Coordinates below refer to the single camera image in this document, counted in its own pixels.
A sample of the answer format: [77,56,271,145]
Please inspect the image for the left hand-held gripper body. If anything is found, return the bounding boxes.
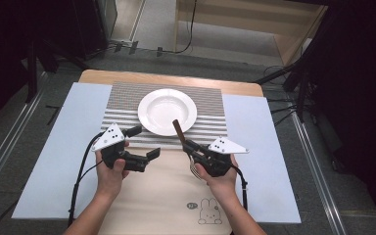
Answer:
[91,122,150,173]

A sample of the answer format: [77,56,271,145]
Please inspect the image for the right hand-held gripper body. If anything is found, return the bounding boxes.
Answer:
[192,136,250,178]

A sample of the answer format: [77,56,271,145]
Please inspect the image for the wooden-handled fork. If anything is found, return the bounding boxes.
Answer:
[171,118,204,181]

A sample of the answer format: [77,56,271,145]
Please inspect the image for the beige tray with rabbit print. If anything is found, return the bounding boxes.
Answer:
[97,146,235,235]

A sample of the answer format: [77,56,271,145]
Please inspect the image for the person's right hand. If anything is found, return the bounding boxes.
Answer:
[193,154,240,197]

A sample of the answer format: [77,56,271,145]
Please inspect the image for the person's left hand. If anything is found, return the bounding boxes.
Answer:
[94,151,130,199]

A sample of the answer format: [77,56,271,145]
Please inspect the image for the striped placemat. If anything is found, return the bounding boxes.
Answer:
[99,81,230,151]

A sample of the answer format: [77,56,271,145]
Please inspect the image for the white plate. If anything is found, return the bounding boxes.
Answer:
[137,88,198,137]

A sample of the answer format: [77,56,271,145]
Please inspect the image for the white table sheet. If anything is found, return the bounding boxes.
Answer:
[11,81,302,225]

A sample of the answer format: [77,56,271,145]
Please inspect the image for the black tape strip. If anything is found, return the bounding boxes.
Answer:
[44,104,62,127]

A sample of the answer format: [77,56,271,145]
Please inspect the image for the power strip with plugs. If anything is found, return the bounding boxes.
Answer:
[110,38,140,55]

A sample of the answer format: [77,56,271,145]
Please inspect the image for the black metal stand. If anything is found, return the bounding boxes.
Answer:
[254,32,328,122]
[24,38,90,104]

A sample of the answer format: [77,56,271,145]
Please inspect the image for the dark cabinet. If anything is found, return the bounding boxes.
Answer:
[71,0,118,61]

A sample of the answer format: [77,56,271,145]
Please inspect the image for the light wooden shelf unit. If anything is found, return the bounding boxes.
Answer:
[174,0,328,67]

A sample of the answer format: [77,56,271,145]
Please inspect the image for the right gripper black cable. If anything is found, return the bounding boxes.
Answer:
[230,164,250,212]

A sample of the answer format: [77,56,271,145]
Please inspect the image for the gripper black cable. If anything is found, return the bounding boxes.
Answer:
[230,164,250,212]
[67,131,105,228]

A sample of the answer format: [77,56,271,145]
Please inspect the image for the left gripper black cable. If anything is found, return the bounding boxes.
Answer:
[67,131,105,228]

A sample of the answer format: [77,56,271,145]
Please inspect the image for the black floor cables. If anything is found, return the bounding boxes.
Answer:
[263,65,308,127]

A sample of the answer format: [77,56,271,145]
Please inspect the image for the metal floor rail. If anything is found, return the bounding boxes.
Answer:
[290,112,348,235]
[0,91,44,205]

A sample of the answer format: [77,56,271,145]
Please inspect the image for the hanging black cable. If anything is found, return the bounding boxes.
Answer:
[158,0,199,55]

